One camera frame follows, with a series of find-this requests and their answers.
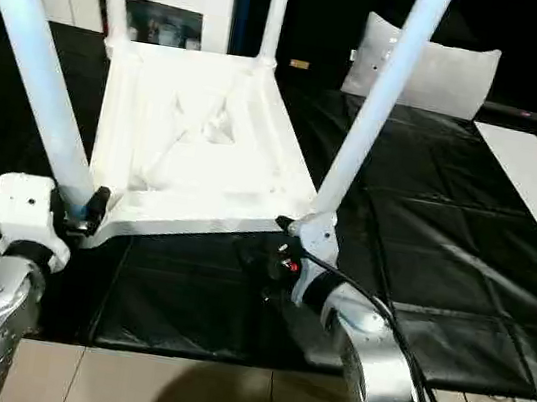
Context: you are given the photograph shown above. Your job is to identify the black work mat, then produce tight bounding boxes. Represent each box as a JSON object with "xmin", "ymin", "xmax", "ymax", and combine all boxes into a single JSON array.
[{"xmin": 0, "ymin": 8, "xmax": 537, "ymax": 402}]

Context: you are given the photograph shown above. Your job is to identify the grey cushion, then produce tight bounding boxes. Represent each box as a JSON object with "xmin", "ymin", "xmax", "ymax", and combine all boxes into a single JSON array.
[{"xmin": 338, "ymin": 8, "xmax": 506, "ymax": 126}]

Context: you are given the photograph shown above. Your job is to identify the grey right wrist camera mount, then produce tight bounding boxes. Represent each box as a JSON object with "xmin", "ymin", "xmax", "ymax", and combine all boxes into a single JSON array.
[{"xmin": 277, "ymin": 206, "xmax": 347, "ymax": 314}]

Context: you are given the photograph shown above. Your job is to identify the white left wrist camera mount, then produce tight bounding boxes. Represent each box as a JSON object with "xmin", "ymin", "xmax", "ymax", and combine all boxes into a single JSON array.
[{"xmin": 0, "ymin": 169, "xmax": 84, "ymax": 277}]

